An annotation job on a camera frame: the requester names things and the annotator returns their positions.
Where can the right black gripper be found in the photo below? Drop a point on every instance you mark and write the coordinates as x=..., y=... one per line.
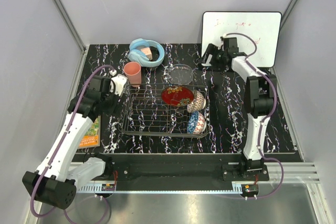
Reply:
x=211, y=49

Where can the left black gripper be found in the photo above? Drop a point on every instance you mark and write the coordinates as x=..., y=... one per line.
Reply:
x=112, y=109

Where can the clear glass bowl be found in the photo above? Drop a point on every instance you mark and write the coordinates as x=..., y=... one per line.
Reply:
x=180, y=74

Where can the black wire dish rack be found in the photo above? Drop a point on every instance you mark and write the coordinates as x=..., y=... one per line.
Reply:
x=145, y=113

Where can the pink plastic cup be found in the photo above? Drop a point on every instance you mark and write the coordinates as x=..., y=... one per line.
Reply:
x=132, y=71

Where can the beige patterned bowl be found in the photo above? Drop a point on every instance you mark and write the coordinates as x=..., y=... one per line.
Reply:
x=198, y=102

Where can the red floral lacquer bowl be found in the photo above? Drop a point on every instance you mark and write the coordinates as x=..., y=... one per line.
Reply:
x=177, y=96

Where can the blue triangle pattern bowl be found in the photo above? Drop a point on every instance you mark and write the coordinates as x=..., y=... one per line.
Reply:
x=196, y=124

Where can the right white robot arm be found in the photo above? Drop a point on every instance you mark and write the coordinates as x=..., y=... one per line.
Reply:
x=260, y=99

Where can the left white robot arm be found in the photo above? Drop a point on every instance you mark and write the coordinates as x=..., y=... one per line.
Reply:
x=53, y=182

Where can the orange treehouse book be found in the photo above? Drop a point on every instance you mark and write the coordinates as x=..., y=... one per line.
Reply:
x=92, y=136

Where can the light blue headphones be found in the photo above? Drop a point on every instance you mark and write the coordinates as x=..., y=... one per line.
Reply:
x=140, y=52

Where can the pink wooden block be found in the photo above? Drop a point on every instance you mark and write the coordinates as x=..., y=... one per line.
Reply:
x=147, y=52

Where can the white dry-erase board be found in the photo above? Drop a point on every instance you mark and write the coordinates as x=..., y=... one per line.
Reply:
x=262, y=27

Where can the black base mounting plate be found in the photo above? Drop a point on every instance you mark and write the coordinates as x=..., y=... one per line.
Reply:
x=229, y=167

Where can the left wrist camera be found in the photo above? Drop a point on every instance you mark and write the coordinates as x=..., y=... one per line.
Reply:
x=99, y=84

